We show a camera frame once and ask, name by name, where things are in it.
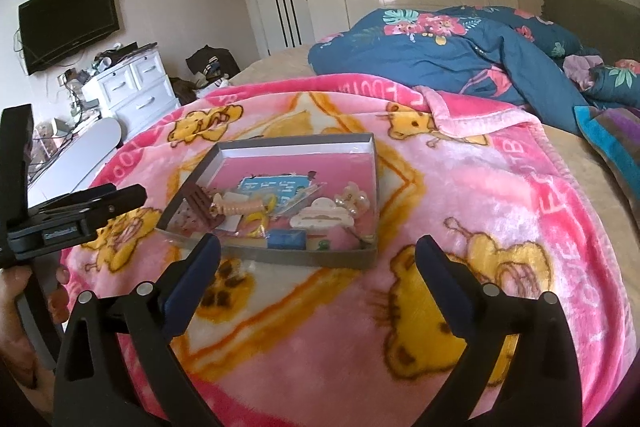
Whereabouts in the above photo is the white cloud hair clip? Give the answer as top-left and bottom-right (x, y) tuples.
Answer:
(290, 198), (353, 233)

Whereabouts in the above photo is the black television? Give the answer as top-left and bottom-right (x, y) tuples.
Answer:
(17, 0), (121, 76)

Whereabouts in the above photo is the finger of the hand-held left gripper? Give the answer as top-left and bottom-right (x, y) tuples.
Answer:
(82, 186), (147, 230)
(29, 186), (121, 220)

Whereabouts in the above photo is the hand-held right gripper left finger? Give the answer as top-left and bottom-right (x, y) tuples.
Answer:
(52, 233), (222, 427)

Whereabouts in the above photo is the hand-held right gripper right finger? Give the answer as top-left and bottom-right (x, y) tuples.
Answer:
(414, 234), (585, 427)

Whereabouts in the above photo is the yellow hair clips packet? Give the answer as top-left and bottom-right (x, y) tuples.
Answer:
(242, 196), (281, 239)

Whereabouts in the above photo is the white oval board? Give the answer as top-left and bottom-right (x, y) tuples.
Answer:
(27, 117), (122, 208)

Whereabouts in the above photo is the purple cloth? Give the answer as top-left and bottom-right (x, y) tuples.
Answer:
(562, 54), (606, 88)

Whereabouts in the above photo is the black bag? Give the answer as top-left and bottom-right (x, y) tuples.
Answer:
(186, 45), (241, 78)

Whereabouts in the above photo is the person's left hand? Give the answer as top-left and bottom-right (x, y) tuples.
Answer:
(0, 266), (72, 390)

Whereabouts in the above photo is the green headboard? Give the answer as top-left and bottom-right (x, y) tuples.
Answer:
(540, 0), (640, 62)

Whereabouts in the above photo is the brown hair claw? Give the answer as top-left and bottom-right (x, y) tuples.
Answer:
(185, 186), (226, 230)

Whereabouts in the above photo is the grey box with pink bottom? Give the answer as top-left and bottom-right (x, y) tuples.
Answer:
(156, 133), (381, 270)

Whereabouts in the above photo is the pink cartoon printed blanket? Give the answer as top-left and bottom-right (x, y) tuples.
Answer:
(60, 74), (626, 427)

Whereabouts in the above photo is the striped towel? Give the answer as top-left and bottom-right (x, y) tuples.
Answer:
(574, 106), (640, 212)

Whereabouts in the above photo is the blue floral quilt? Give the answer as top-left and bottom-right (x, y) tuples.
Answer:
(307, 6), (640, 138)

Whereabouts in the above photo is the beige hair claw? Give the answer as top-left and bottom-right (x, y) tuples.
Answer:
(210, 192), (266, 223)

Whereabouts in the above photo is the clear flower hair claw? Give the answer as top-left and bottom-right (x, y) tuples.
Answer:
(334, 181), (368, 218)

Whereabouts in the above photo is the white dresser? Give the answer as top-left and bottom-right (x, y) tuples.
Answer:
(82, 44), (181, 128)

